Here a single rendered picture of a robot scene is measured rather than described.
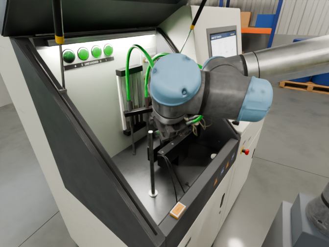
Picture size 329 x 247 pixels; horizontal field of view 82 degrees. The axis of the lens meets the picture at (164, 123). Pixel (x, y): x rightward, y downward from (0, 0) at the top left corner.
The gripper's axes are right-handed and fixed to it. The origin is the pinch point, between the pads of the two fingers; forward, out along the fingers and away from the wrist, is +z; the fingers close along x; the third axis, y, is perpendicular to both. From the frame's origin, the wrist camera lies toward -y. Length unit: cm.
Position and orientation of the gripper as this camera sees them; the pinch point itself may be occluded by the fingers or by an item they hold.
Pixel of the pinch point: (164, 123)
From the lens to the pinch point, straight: 61.6
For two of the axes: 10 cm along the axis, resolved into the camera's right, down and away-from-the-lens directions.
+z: -0.2, 2.6, 9.7
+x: 9.4, -3.2, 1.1
